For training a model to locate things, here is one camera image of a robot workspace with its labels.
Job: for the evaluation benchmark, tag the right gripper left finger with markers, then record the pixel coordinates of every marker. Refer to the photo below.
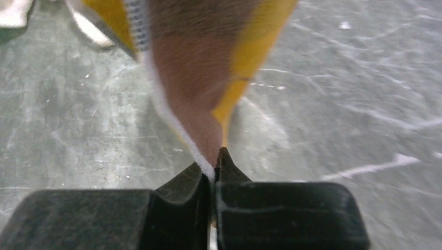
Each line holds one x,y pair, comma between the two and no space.
174,216

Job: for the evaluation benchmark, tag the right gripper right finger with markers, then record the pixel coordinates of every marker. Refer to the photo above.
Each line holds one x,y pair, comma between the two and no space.
284,215

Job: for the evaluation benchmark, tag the yellow brown bear towel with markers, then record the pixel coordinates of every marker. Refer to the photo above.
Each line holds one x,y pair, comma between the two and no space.
199,56

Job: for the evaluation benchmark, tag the cream white towel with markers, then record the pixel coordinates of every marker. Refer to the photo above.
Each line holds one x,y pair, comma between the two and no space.
14,13

